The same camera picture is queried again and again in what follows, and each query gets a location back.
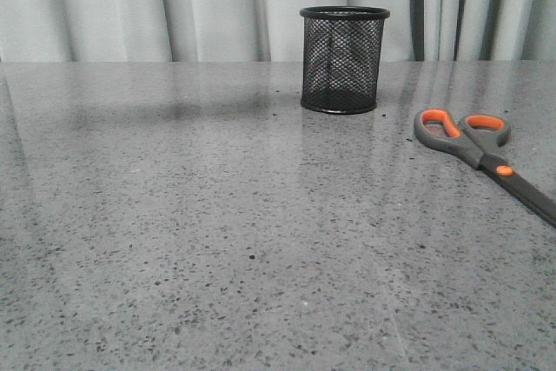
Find grey orange scissors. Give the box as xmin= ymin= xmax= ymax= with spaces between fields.
xmin=414 ymin=109 xmax=555 ymax=226

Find black mesh pen cup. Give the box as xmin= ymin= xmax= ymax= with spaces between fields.
xmin=300 ymin=6 xmax=390 ymax=115

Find white curtain backdrop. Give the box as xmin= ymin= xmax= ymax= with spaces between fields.
xmin=1 ymin=0 xmax=555 ymax=62

